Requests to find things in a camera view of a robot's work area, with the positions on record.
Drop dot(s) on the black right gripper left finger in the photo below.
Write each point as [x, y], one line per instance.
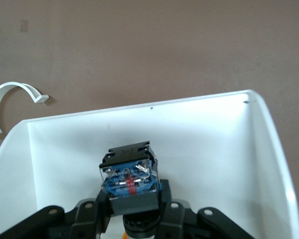
[103, 204]

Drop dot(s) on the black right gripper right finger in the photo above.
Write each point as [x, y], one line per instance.
[168, 206]

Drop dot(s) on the yellow mushroom push button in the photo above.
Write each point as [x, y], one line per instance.
[129, 171]

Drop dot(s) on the white plastic drawer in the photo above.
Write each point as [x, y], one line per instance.
[214, 154]

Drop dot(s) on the white curved plastic piece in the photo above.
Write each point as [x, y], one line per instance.
[0, 99]

